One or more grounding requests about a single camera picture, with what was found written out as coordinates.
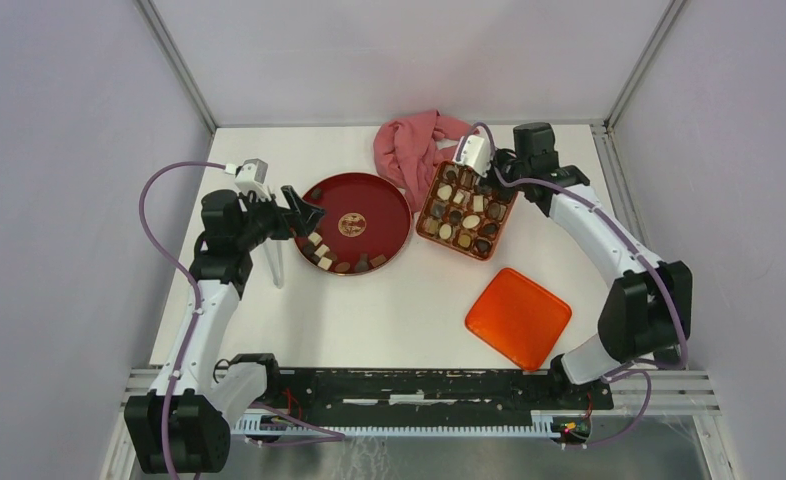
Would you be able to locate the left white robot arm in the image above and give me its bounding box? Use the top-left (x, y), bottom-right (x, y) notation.
top-left (124, 186), bottom-right (325, 478)

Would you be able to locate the round dark red plate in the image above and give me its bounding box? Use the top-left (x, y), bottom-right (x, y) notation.
top-left (295, 172), bottom-right (413, 276)

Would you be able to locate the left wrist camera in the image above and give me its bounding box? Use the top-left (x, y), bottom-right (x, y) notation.
top-left (223, 158), bottom-right (272, 201)

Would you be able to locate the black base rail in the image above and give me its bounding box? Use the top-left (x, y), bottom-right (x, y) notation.
top-left (262, 368), bottom-right (614, 427)

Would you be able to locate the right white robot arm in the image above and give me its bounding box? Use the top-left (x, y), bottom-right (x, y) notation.
top-left (491, 122), bottom-right (693, 408)

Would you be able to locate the orange chocolate box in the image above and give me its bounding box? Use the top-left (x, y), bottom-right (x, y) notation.
top-left (415, 161), bottom-right (517, 261)

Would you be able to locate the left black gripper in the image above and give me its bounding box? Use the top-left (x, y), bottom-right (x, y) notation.
top-left (235, 185), bottom-right (325, 250)

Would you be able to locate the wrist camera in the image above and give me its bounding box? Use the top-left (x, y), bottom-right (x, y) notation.
top-left (223, 158), bottom-right (272, 201)
top-left (453, 135), bottom-right (494, 178)

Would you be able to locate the orange box lid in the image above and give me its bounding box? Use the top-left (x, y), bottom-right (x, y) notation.
top-left (464, 268), bottom-right (572, 371)

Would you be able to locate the purple cable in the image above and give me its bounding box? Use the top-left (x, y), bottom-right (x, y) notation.
top-left (455, 121), bottom-right (691, 372)
top-left (139, 162), bottom-right (239, 480)

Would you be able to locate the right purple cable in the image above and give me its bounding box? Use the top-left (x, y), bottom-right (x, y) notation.
top-left (455, 121), bottom-right (691, 372)

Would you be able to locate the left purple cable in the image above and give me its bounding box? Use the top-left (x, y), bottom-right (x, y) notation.
top-left (139, 162), bottom-right (239, 480)

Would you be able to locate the pink cloth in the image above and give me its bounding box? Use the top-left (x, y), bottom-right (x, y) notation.
top-left (373, 110), bottom-right (471, 214)

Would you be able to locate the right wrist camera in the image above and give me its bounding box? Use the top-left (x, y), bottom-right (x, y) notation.
top-left (453, 135), bottom-right (494, 178)

